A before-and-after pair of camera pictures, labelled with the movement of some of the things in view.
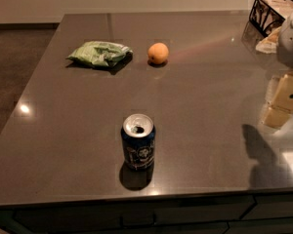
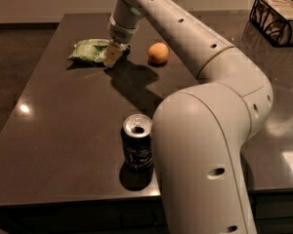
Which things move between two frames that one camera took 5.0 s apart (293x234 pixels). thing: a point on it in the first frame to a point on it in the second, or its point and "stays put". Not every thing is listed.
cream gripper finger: x=288 y=93 to x=114 y=50
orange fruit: x=158 y=53 stays put
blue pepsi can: x=139 y=137 stays put
